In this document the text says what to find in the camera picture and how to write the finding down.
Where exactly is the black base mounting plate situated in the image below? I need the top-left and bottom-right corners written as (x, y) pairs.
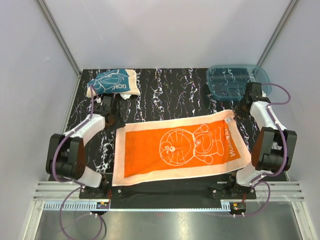
top-left (79, 173), bottom-right (257, 211)

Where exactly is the blue transparent plastic tray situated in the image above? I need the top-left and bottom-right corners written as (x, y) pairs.
top-left (206, 64), bottom-right (272, 101)

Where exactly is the aluminium rail frame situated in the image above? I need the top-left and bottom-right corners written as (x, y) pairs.
top-left (33, 181), bottom-right (305, 202)

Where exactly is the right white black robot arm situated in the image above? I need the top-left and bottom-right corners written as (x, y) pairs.
top-left (227, 82), bottom-right (297, 199)

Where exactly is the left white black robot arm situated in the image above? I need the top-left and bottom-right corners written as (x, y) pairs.
top-left (45, 96), bottom-right (125, 198)

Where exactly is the teal Doraemon towel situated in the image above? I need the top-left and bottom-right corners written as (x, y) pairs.
top-left (86, 69), bottom-right (141, 100)

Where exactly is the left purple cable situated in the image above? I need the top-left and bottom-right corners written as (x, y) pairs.
top-left (51, 85), bottom-right (108, 238)

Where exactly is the orange Doraemon towel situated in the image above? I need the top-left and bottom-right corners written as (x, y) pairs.
top-left (112, 110), bottom-right (251, 187)

